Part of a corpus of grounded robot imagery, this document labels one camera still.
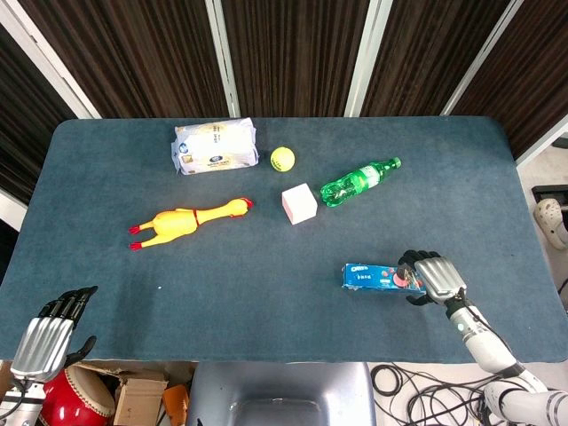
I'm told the brown cardboard box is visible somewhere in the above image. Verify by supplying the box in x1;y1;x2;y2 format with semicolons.
73;360;197;426

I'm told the dark brown slatted panel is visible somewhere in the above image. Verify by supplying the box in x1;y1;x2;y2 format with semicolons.
360;0;512;118
0;24;77;206
451;0;568;160
220;0;370;118
16;0;231;120

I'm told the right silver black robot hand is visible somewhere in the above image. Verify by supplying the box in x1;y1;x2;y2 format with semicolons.
397;249;469;307

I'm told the white partition frame post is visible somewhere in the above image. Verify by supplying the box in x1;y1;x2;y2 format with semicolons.
440;0;525;117
0;0;103;120
344;0;394;118
204;0;241;118

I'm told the beige clog shoe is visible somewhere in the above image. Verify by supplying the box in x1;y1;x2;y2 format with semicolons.
532;198;568;251

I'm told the blue cookie box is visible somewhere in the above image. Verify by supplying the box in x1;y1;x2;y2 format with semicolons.
340;262;430;296

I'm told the orange bag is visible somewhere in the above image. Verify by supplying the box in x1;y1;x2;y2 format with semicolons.
161;383;192;426

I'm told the white pink cube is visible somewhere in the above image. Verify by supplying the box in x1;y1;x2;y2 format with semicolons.
280;182;320;226

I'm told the yellow rubber chicken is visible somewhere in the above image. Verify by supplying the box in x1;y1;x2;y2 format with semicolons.
128;197;256;252

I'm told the green plastic bottle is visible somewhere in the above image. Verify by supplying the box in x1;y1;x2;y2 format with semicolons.
319;156;403;209

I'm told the teal table cloth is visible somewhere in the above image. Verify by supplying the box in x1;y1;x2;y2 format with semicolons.
0;115;568;363

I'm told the black flat device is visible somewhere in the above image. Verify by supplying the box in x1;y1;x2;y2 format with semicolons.
531;184;568;201

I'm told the white tissue pack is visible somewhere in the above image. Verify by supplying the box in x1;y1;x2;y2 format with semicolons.
170;116;260;177

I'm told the red drum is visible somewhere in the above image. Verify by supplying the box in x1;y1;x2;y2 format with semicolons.
38;365;117;426

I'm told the yellow tennis ball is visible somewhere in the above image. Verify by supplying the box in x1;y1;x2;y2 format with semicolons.
270;146;296;173

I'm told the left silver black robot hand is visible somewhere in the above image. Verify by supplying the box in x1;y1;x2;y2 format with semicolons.
10;285;99;383

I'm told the black cable bundle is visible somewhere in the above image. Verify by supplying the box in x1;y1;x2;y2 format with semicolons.
369;362;505;426

